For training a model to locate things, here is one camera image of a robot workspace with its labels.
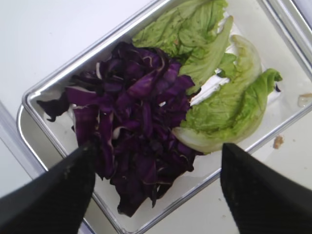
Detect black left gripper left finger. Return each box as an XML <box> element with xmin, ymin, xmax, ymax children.
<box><xmin>0</xmin><ymin>142</ymin><xmax>98</xmax><ymax>234</ymax></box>

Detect metal serving tray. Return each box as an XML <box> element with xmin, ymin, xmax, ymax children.
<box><xmin>16</xmin><ymin>0</ymin><xmax>312</xmax><ymax>234</ymax></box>

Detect green lettuce leaves in box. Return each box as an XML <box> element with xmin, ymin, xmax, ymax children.
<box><xmin>132</xmin><ymin>0</ymin><xmax>282</xmax><ymax>153</ymax></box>

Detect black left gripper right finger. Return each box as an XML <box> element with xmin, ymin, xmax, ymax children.
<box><xmin>220</xmin><ymin>143</ymin><xmax>312</xmax><ymax>234</ymax></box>

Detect shredded purple cabbage pile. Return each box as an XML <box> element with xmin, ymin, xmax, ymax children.
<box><xmin>38</xmin><ymin>42</ymin><xmax>197</xmax><ymax>217</ymax></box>

